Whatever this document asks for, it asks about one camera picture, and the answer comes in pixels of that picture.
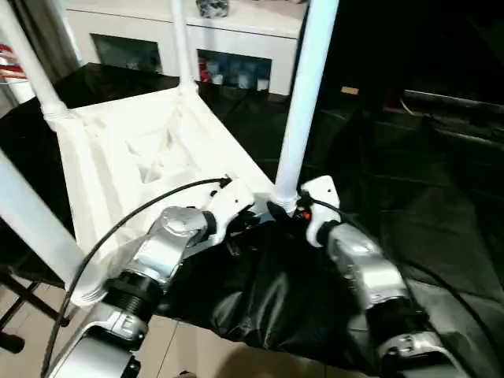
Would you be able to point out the white plastic table leg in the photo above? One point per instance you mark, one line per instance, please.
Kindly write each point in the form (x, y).
(181, 47)
(303, 98)
(31, 220)
(31, 67)

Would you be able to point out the white plastic table top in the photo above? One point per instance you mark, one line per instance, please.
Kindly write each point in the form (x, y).
(118, 157)

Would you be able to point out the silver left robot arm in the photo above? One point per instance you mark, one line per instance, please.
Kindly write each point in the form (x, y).
(161, 252)

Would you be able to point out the black work mat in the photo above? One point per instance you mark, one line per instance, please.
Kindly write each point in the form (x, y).
(393, 197)

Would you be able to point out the small gold label plate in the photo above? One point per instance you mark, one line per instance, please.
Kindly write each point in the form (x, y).
(349, 90)

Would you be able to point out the plain white cup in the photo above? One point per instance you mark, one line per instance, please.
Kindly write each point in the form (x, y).
(262, 84)

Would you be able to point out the white patterned jug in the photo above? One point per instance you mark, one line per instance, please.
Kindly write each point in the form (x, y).
(244, 76)

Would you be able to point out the small white cup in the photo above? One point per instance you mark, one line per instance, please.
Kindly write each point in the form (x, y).
(218, 78)

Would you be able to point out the red bottle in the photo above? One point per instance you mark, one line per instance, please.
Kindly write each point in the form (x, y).
(203, 71)

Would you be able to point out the black speaker cabinet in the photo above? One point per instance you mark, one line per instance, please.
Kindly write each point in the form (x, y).
(370, 39)

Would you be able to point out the black flat monitor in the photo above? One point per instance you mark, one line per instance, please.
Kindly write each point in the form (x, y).
(453, 103)

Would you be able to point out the grey crumpled object on cabinet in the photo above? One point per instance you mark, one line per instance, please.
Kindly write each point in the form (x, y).
(212, 8)

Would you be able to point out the white sideboard cabinet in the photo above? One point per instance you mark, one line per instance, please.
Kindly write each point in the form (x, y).
(138, 23)

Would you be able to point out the grey curtain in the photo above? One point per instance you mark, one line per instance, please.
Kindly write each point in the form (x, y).
(59, 39)

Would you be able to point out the white plastic bin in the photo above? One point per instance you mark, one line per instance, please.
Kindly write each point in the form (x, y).
(15, 92)

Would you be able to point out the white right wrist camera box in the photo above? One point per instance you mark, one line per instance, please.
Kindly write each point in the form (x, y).
(323, 191)

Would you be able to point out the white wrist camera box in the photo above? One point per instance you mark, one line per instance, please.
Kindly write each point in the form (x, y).
(323, 191)
(232, 201)

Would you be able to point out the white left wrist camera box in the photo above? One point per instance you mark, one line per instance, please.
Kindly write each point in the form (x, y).
(232, 201)

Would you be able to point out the black metal folding frame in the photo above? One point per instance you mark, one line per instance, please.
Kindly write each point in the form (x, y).
(35, 301)

